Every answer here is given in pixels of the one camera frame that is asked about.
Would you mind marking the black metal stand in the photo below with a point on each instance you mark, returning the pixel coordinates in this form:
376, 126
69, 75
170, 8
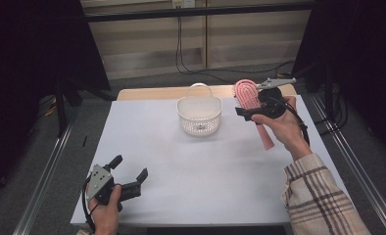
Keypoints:
61, 111

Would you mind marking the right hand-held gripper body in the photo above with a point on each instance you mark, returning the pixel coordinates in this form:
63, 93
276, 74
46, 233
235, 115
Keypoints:
271, 101

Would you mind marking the black horizontal metal bar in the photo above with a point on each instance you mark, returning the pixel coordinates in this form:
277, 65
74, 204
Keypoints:
194, 12

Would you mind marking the white perforated plastic basket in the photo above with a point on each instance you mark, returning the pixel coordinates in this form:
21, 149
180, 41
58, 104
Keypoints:
199, 112

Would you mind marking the black curtain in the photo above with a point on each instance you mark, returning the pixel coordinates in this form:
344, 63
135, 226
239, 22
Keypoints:
361, 49
24, 65

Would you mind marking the person's right hand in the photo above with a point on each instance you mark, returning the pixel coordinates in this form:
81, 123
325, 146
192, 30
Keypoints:
287, 130

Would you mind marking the small black stick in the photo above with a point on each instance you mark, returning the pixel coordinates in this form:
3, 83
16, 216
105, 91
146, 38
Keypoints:
84, 141

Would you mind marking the person's left hand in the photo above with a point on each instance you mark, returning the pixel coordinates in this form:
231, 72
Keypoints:
106, 215

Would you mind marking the white table cover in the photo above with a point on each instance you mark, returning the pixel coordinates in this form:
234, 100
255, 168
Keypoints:
194, 169

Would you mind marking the pink hairbrush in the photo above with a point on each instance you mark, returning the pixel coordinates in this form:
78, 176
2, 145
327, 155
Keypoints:
248, 94

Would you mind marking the aluminium floor rail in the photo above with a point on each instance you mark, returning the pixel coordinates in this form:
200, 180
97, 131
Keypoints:
361, 169
47, 176

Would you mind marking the white wall power outlet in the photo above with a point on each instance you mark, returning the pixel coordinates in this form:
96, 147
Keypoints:
183, 3

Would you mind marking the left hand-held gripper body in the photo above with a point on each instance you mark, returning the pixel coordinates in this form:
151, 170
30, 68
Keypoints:
98, 182

